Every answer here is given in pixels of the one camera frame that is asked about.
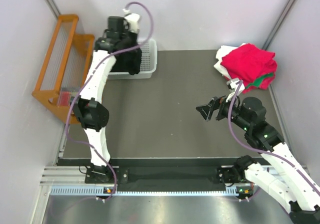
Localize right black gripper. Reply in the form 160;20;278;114
196;91;251;131

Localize black t shirt blue logo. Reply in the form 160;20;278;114
117;47;142;75

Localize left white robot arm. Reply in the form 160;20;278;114
70;13;142;183

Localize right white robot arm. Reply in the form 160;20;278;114
196;96;320;224

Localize white plastic perforated basket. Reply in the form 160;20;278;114
108;38;158;80

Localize green folded t shirt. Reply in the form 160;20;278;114
246;73;275;90

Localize red folded t shirt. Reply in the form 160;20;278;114
220;43;278;94

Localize white folded t shirt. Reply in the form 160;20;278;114
213;43;246;80

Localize orange wooden rack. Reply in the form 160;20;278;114
32;14;95;124

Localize red box in rack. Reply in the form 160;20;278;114
57;87;78;106

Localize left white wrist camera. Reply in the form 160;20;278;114
123;8;141;34

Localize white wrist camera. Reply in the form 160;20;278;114
123;8;141;34
226;78;245;102

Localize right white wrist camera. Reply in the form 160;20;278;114
226;78;245;102

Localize white slotted cable duct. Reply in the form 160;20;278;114
50;186;253;197

